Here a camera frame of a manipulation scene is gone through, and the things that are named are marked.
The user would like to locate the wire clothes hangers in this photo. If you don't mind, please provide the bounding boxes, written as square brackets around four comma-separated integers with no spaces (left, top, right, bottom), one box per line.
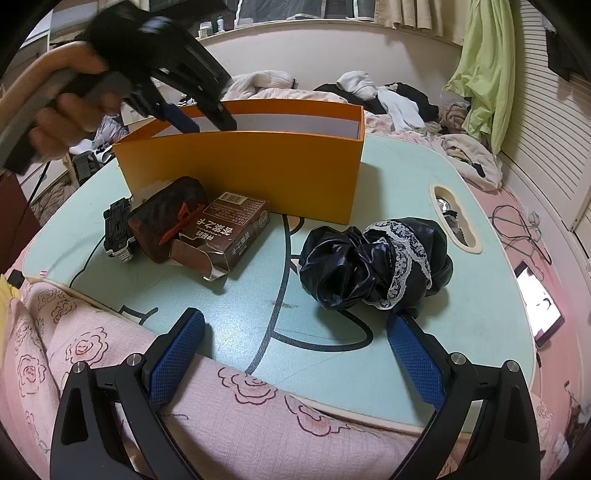
[492,203,552,266]

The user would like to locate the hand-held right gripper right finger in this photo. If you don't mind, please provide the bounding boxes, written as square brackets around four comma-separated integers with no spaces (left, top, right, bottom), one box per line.
[387,313,541,480]

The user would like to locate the white louvred closet door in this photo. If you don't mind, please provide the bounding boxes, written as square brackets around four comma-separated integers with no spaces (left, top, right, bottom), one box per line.
[501,0,591,241]

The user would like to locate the dark red cabinet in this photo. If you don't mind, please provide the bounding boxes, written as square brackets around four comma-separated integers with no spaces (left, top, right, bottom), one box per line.
[0,171,40,273]

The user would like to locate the tablet with lit screen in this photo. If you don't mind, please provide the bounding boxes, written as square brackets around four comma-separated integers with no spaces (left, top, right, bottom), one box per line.
[513,261,566,349]

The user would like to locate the dark brown pouch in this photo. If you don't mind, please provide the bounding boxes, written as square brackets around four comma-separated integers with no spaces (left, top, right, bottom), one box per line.
[127,175,209,265]

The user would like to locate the white sweatshirt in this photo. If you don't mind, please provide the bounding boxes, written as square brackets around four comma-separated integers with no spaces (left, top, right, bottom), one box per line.
[336,71,379,100]

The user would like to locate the light green hanging cloth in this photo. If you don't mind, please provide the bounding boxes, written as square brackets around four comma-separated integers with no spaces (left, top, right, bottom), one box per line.
[443,0,515,155]

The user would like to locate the brown furry cloth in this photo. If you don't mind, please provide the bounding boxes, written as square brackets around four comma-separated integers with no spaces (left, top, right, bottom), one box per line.
[438,99,472,132]

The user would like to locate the person's left hand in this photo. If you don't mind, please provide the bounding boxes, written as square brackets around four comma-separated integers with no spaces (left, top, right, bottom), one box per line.
[30,92,122,161]

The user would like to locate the beige clothing pile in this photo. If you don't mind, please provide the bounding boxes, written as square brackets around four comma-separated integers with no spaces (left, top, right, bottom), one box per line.
[441,134,504,192]

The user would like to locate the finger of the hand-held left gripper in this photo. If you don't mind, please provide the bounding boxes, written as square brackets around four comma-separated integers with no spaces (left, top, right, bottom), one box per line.
[159,32,239,132]
[136,80,203,134]

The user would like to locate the brown drink carton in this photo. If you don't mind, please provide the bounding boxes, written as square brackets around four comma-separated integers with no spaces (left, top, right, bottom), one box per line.
[170,191,271,282]

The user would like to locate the light green desktop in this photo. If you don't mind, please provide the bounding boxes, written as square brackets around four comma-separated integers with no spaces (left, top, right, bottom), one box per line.
[23,134,541,435]

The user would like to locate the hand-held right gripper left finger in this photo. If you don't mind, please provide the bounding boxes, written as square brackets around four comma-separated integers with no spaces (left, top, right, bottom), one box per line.
[50,307,206,480]

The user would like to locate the grey plastic bag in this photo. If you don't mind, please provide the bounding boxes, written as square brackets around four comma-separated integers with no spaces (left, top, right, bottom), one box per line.
[95,115,130,148]

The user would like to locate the black garment with lace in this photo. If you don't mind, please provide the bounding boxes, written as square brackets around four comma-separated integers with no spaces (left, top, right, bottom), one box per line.
[299,217,454,319]

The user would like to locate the white shirt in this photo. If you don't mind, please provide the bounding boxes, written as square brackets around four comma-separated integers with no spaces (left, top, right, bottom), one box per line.
[376,85,428,132]

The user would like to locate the beige curtain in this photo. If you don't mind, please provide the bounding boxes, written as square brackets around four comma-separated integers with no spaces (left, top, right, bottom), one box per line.
[374,0,467,47]

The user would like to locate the dark hanging garment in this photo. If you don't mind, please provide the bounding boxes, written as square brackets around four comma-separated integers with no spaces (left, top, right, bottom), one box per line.
[545,18,591,81]

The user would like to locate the white fluffy garment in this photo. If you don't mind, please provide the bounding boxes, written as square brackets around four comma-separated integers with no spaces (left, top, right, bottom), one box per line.
[226,69,301,100]

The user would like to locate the black clothing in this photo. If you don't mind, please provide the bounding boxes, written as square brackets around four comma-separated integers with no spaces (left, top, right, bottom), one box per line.
[314,82,439,123]

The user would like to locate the black toy car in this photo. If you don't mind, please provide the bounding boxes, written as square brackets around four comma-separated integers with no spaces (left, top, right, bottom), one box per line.
[102,198,137,264]

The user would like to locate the orange cardboard box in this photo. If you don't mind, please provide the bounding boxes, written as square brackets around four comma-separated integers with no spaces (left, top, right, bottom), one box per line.
[113,98,365,224]

